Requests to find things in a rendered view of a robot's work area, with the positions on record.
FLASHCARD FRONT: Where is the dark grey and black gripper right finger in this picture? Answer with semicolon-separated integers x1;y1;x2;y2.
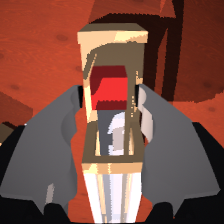
135;83;224;224

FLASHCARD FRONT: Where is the red cube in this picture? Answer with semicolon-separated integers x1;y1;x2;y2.
89;65;127;110

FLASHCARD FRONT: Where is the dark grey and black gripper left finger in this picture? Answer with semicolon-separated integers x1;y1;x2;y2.
0;85;83;224

